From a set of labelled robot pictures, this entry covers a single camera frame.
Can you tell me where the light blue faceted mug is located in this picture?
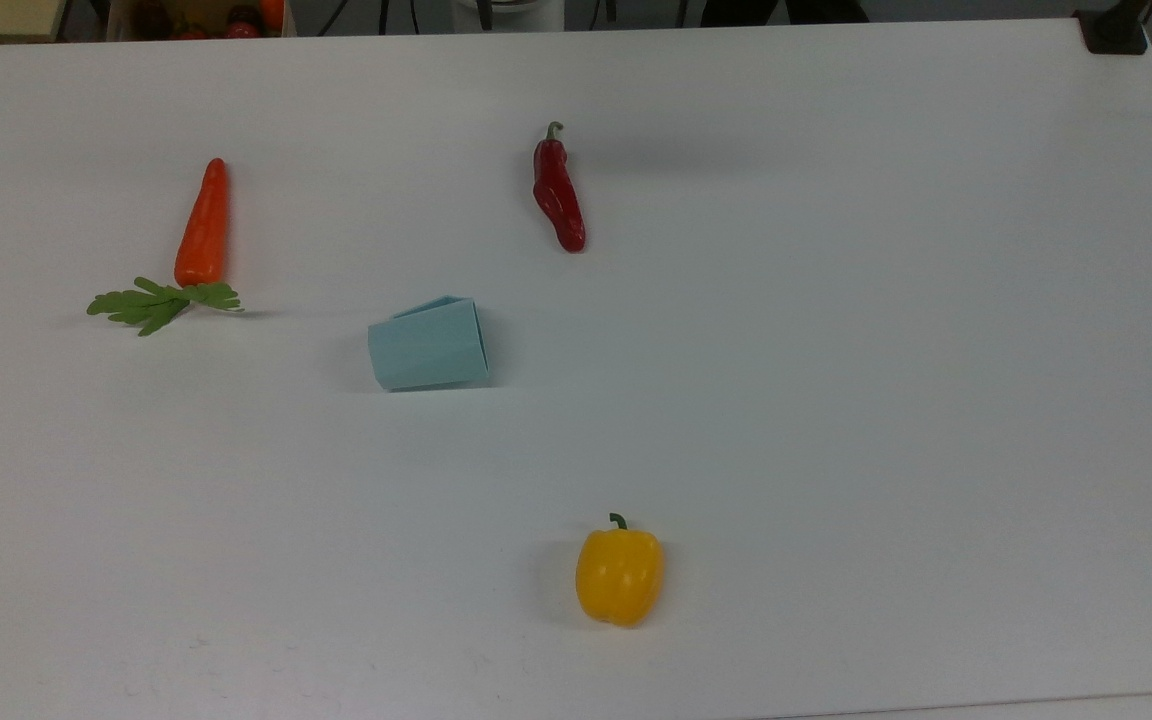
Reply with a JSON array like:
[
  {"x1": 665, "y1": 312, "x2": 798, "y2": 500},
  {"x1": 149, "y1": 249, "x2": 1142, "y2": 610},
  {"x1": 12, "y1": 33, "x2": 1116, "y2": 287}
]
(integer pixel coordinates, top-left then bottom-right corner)
[{"x1": 367, "y1": 295, "x2": 492, "y2": 392}]

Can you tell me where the box of toy fruit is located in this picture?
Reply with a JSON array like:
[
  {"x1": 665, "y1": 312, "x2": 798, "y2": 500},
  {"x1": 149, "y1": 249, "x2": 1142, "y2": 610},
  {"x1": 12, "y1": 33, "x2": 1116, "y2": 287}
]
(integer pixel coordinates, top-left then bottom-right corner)
[{"x1": 106, "y1": 0, "x2": 288, "y2": 42}]

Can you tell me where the yellow bell pepper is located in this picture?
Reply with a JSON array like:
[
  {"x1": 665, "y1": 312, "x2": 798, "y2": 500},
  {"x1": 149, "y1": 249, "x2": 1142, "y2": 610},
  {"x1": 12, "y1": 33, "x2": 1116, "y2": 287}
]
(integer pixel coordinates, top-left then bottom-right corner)
[{"x1": 575, "y1": 513, "x2": 664, "y2": 629}]

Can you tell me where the red chili pepper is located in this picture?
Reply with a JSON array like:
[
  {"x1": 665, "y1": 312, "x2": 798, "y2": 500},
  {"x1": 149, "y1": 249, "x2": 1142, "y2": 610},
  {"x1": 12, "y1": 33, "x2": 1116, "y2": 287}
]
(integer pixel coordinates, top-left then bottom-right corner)
[{"x1": 533, "y1": 122, "x2": 587, "y2": 254}]

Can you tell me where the orange carrot with green leaves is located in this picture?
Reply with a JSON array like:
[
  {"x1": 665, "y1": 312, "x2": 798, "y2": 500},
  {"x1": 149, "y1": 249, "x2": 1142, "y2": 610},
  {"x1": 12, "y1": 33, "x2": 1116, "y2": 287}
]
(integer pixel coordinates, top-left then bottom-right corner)
[{"x1": 87, "y1": 158, "x2": 243, "y2": 337}]

